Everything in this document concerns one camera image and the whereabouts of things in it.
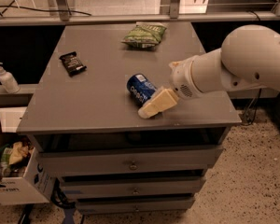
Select black cable on floor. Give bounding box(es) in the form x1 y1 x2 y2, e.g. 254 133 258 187
239 88 263 127

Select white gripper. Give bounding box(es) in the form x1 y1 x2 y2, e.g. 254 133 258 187
138 55 203 119

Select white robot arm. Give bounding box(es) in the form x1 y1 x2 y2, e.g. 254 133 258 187
138 25 280 119

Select blue pepsi can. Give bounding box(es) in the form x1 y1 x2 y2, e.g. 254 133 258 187
127 74 157 106

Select grey drawer cabinet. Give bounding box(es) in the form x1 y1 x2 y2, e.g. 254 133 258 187
18 22 240 215

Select black cable on shelf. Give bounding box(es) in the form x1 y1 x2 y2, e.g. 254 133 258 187
0 0 93 17

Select white pump bottle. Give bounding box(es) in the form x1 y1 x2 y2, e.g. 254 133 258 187
0 63 20 93

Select snack bags in box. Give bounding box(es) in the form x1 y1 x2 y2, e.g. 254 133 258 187
0 141 34 177

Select green jalapeno chip bag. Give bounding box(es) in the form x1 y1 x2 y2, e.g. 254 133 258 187
121 21 167 49

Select black snack packet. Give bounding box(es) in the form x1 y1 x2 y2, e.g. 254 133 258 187
59 51 87 77

